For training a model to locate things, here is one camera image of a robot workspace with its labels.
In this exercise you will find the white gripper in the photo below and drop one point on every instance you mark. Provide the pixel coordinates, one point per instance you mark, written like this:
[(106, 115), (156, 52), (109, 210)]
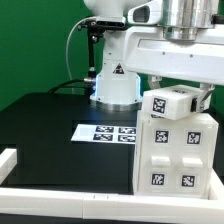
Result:
[(202, 60)]

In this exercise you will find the tall white block with tag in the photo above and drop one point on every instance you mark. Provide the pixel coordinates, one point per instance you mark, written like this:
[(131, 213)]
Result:
[(174, 102)]

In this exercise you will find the small white door panel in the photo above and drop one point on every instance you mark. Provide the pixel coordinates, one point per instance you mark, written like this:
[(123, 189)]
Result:
[(195, 166)]

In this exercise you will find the white cabinet body box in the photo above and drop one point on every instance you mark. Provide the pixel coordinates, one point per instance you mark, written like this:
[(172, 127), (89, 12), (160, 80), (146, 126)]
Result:
[(179, 128)]

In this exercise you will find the white panel with tag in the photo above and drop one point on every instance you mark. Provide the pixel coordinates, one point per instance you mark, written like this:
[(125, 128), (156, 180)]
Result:
[(160, 164)]

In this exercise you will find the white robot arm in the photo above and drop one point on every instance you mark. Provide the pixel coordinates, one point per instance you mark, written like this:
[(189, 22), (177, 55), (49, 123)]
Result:
[(176, 39)]

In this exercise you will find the white marker sheet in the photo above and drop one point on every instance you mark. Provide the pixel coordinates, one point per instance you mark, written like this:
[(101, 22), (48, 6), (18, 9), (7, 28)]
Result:
[(104, 134)]

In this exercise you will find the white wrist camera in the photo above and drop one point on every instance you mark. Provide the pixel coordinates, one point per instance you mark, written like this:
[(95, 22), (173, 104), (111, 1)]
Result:
[(149, 13)]

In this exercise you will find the black camera stand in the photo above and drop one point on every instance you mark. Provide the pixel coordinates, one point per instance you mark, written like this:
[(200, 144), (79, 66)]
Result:
[(95, 31)]

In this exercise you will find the white right frame rail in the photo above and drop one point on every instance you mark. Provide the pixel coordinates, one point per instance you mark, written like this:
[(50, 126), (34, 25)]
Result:
[(216, 187)]

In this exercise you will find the white frame rail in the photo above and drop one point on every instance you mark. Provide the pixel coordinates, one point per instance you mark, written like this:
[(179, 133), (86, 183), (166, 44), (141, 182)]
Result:
[(111, 206), (8, 160), (216, 187)]

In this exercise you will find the white left frame rail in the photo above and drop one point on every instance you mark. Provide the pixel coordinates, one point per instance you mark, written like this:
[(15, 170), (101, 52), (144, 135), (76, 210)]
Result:
[(8, 160)]

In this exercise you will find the white front frame rail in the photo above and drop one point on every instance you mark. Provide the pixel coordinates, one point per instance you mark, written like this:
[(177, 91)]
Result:
[(111, 206)]

